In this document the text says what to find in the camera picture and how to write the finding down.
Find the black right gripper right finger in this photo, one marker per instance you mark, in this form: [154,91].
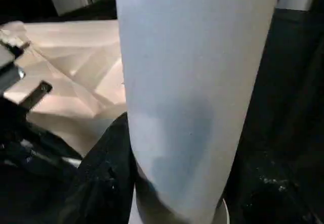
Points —
[278,196]

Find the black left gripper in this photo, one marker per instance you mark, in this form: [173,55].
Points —
[10,69]

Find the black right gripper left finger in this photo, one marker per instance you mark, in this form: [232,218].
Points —
[106,178]

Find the white plastic table top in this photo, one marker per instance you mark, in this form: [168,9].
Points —
[76,82]

